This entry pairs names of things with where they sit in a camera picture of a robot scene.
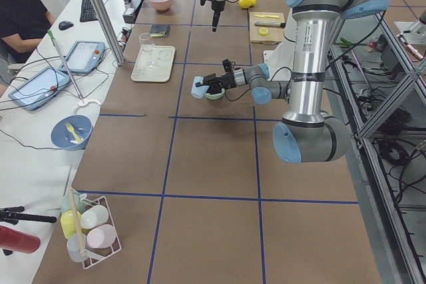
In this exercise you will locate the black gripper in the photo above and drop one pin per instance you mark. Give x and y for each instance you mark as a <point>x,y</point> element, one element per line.
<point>217,4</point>
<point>228,79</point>

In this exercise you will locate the green bowl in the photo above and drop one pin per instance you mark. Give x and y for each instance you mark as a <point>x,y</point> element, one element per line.
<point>215,96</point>

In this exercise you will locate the light blue cup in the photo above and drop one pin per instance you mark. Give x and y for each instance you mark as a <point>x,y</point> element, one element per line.
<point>199,89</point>

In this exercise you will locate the blue bowl with fork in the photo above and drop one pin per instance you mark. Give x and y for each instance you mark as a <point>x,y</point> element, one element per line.
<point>64,140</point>

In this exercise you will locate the yellow lemon front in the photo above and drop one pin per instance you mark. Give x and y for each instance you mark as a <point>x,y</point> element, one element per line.
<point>245,4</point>

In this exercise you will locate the yellow plastic knife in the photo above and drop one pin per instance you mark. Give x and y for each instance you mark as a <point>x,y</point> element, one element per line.
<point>267,16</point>

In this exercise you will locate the half lemon slice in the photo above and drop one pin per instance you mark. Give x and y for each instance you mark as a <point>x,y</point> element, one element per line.
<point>263,31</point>

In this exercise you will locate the wooden cutting board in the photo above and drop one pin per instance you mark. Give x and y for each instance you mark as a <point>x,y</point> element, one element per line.
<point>266,27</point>

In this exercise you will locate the steel muddler black cap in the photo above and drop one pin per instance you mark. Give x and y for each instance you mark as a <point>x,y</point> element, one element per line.
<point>270,24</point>

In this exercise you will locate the grey yellow cloth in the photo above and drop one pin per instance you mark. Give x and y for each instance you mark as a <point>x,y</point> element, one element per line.
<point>159,30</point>

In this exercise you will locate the white bear tray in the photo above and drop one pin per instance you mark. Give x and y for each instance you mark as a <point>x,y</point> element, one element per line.
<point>164,55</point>

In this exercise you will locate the wine glass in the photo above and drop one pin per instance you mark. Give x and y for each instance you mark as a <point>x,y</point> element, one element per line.
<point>147,47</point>

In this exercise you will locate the black keyboard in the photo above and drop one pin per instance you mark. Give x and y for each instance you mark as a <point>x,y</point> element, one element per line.
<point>88,13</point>

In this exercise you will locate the far teach pendant tablet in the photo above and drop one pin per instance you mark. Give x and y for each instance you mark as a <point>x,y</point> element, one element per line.
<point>85,56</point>

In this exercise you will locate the teach pendant tablet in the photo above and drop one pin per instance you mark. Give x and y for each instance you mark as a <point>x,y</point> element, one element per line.
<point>85,56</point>
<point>39,89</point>

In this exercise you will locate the black computer mouse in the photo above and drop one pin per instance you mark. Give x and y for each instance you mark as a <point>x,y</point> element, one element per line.
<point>64,25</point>

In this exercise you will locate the yellow fork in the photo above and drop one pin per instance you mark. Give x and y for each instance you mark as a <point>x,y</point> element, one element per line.
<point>71,129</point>

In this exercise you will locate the metal reacher stick green tip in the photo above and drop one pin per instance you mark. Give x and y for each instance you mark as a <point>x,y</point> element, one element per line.
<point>83,102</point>

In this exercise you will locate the near teach pendant tablet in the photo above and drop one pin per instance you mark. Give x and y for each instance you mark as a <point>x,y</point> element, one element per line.
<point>39,89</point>

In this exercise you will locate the white cup rack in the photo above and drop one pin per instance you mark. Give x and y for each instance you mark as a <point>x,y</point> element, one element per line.
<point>89,229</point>

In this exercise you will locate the seated person black shirt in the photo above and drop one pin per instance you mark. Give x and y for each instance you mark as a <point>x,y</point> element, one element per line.
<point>24,23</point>

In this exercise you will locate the black tripod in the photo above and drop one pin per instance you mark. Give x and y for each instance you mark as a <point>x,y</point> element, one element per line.
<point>14,215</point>

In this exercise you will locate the red bottle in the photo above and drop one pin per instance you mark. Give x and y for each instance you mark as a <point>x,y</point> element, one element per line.
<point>12,240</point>

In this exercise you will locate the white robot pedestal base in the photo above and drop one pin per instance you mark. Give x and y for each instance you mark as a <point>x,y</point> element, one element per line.
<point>282,56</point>

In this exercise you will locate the aluminium frame post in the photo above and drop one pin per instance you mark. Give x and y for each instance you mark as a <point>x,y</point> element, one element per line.
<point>108,31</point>

